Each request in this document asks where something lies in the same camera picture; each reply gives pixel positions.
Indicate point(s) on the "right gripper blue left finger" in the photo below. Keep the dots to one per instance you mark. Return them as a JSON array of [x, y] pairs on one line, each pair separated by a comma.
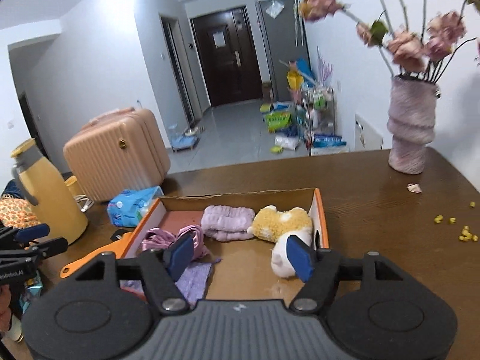
[[161, 269]]

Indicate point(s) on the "teal wrapper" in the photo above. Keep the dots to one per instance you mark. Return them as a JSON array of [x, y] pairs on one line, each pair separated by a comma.
[[32, 291]]

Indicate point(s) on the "yellow thermos jug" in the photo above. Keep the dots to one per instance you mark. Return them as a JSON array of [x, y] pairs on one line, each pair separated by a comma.
[[42, 185]]

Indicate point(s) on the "pink satin scrunchie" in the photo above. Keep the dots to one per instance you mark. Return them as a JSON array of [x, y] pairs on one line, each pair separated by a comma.
[[159, 239]]

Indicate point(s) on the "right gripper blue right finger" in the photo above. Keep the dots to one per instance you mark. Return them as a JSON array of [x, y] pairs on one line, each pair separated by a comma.
[[318, 270]]

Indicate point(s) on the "lilac towel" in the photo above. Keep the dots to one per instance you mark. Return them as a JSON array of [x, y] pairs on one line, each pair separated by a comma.
[[226, 223]]

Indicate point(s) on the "yellow flower crumbs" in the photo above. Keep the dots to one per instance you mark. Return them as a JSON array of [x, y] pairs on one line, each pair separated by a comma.
[[465, 222]]

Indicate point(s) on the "white and yellow alpaca plush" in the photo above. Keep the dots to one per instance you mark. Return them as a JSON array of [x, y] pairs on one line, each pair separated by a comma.
[[275, 226]]

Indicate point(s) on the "fallen petal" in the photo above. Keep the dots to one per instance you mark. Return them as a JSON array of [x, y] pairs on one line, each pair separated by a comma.
[[414, 188]]

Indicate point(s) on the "pink ceramic vase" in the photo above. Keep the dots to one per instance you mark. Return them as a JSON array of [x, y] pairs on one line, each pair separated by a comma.
[[411, 121]]

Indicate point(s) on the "blue tissue pack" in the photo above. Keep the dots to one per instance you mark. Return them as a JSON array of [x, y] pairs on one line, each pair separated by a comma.
[[127, 209]]

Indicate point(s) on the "dark brown door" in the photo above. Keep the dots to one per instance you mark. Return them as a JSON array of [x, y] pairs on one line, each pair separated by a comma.
[[227, 56]]

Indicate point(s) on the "red cardboard box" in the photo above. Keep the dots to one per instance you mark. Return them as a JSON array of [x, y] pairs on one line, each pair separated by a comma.
[[240, 241]]

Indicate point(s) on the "person's hand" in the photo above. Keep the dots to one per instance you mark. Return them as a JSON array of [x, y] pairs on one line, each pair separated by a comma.
[[5, 311]]

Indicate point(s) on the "pink layered sponge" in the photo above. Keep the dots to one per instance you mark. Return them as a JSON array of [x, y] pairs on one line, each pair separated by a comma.
[[174, 221]]

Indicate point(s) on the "purple microfibre cloth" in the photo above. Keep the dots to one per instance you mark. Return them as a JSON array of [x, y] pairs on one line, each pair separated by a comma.
[[193, 282]]

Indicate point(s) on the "grey refrigerator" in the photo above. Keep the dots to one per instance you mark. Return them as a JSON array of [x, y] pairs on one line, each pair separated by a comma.
[[284, 40]]

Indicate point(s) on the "peach ribbed suitcase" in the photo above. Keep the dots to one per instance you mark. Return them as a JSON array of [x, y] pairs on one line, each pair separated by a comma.
[[116, 151]]

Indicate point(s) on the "orange plastic shoehorn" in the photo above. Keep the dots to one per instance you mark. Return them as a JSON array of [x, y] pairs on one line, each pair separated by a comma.
[[117, 247]]

